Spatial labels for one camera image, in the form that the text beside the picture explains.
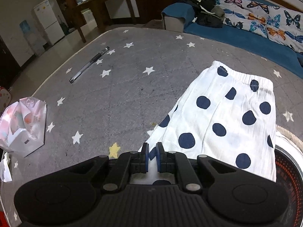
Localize white navy polka dot pants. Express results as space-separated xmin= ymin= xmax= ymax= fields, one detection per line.
xmin=134 ymin=61 xmax=276 ymax=184

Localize black pen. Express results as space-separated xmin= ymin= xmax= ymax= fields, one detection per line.
xmin=69 ymin=46 xmax=110 ymax=84

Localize white tissue box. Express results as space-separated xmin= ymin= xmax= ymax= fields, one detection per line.
xmin=1 ymin=97 xmax=47 ymax=157

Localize round induction cooker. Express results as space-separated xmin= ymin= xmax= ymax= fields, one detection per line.
xmin=275 ymin=125 xmax=302 ymax=226

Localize blue sofa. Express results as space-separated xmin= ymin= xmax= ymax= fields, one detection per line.
xmin=162 ymin=0 xmax=302 ymax=77

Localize water dispenser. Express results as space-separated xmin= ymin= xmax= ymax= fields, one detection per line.
xmin=19 ymin=20 xmax=46 ymax=56

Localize white refrigerator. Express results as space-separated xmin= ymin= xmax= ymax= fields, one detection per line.
xmin=32 ymin=0 xmax=65 ymax=46

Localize wooden side table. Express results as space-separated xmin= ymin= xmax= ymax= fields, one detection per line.
xmin=72 ymin=0 xmax=137 ymax=43

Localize butterfly print pillow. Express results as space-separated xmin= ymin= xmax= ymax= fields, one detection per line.
xmin=216 ymin=0 xmax=302 ymax=54

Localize black bag on sofa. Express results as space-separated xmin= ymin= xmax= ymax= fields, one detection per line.
xmin=175 ymin=0 xmax=225 ymax=28

